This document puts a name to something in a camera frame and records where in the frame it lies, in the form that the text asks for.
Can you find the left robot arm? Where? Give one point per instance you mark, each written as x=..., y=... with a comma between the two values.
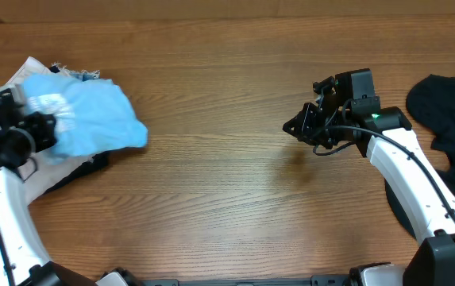
x=23, y=257

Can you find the folded denim shorts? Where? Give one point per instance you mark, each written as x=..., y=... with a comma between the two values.
x=82, y=75

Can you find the folded beige shorts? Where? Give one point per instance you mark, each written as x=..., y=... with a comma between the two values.
x=47, y=174

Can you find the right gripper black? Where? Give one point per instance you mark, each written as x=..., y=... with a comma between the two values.
x=317, y=120

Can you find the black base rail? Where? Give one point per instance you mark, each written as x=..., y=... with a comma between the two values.
x=243, y=282

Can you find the dark folded garment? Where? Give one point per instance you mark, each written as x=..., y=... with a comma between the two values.
x=96, y=163

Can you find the light blue printed t-shirt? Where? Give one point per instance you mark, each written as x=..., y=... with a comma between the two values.
x=92, y=116

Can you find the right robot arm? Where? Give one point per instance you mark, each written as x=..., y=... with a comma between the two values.
x=417, y=195

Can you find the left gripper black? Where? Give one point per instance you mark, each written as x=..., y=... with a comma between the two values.
x=48, y=129

